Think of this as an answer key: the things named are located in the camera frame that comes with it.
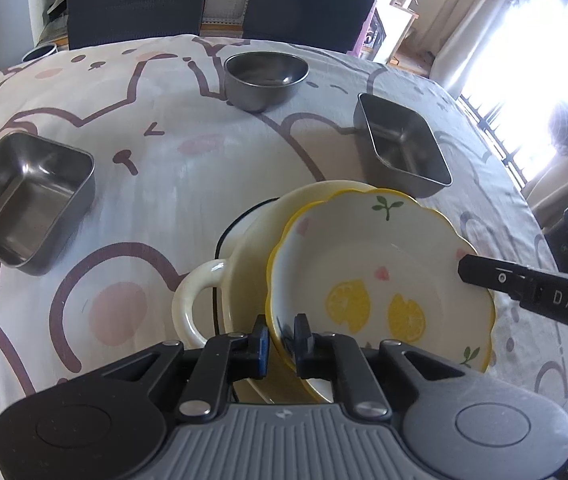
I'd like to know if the round steel bowl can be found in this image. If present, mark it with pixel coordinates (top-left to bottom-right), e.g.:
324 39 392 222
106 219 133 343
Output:
224 52 310 112

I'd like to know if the dark fabric chair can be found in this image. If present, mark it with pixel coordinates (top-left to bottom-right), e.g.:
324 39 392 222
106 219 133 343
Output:
66 0 213 51
241 0 377 54

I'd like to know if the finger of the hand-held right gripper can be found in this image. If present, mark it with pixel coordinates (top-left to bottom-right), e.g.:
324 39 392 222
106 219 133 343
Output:
458 254 538 309

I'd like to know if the square steel bowl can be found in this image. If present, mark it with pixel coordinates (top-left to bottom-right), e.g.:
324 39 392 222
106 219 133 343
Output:
354 92 452 199
0 132 96 277

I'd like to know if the white perforated rack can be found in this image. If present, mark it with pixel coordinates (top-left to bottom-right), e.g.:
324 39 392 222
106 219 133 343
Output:
201 0 255 39

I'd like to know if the cream bowl with handle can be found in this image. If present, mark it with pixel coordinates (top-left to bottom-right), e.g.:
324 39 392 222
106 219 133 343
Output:
171 180 379 406

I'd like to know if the bear print tablecloth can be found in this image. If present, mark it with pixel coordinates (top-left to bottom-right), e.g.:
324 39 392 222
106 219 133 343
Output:
0 34 568 480

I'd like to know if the lemon print scalloped bowl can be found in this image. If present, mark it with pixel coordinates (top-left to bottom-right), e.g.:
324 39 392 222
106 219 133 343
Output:
265 187 497 403

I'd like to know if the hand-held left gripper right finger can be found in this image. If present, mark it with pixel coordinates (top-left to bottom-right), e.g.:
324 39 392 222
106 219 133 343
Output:
295 313 467 421

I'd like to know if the beige curtain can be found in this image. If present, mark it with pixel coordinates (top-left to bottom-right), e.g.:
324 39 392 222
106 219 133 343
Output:
428 0 539 97

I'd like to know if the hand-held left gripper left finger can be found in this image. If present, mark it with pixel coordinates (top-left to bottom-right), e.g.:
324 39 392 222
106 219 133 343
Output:
64 323 271 422

